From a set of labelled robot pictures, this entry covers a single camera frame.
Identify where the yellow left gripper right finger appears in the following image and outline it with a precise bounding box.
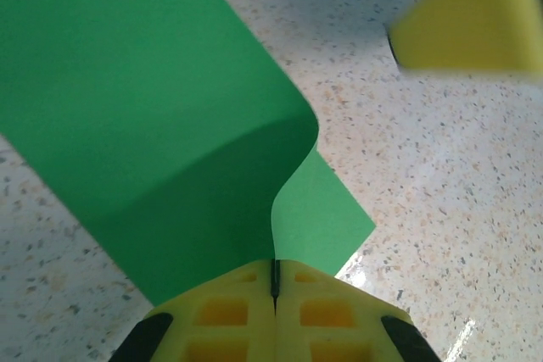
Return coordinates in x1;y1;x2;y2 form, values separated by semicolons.
274;258;443;362

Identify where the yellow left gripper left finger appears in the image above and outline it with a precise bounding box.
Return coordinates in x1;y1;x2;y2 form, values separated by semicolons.
109;258;277;362

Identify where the green paper sheet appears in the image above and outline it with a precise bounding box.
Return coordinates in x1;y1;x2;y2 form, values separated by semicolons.
0;0;378;308

